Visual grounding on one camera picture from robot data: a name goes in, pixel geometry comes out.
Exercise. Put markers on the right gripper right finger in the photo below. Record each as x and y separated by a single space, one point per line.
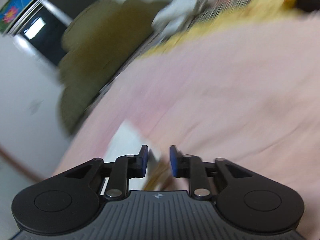
245 199

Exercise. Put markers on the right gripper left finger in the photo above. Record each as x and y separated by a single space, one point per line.
70 200

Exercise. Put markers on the white textured pants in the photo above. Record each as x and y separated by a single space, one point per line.
128 140

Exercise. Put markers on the pink bed blanket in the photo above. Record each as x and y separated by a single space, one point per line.
248 94

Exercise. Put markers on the olive upholstered headboard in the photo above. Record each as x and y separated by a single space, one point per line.
98 43

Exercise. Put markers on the dark window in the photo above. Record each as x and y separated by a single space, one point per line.
39 28

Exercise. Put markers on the yellow patterned quilt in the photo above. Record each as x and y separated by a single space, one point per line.
220 15

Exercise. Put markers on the white crumpled pillow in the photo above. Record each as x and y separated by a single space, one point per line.
175 16

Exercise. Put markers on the floral painting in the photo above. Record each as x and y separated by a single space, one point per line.
10 11

